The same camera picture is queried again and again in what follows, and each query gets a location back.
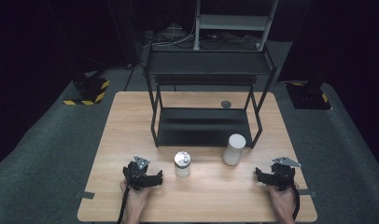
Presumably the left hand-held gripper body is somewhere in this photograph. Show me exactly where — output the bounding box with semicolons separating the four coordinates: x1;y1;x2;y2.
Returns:
122;155;151;191

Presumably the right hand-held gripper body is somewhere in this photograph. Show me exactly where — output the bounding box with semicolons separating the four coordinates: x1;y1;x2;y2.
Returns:
270;156;302;191

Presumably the glass jar with silver lid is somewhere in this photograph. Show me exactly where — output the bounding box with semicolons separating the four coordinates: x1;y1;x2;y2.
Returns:
173;150;192;178

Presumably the white cylindrical container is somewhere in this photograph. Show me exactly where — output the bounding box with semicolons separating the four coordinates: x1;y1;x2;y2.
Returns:
222;133;247;166

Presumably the black two-tier metal rack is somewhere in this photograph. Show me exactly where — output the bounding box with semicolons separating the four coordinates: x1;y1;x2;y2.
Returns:
142;41;277;149

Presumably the person's left hand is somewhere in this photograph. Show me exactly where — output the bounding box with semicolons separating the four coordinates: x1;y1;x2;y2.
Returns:
119;180;152;218

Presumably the person's right hand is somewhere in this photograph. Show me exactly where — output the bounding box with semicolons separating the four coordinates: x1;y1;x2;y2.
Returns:
268;186;299;218

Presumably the grey tape strip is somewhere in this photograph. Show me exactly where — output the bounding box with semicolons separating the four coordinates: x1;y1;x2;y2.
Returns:
75;190;96;200
298;189;317;199

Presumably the black stand base striped edge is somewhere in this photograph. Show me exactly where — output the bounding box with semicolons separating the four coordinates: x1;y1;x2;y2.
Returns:
62;69;111;106
284;80;332;110

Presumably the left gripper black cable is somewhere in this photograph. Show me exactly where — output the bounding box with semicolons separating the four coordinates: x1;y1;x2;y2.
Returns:
117;183;131;224

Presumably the white floor cable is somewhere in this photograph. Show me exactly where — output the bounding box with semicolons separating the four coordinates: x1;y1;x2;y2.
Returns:
144;21;198;49

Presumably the black floor cable tangle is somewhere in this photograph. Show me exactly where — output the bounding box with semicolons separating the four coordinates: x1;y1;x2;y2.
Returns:
200;32;263;50

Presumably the white metal frame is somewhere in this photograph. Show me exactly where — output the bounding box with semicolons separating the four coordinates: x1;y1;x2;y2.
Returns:
193;0;279;52

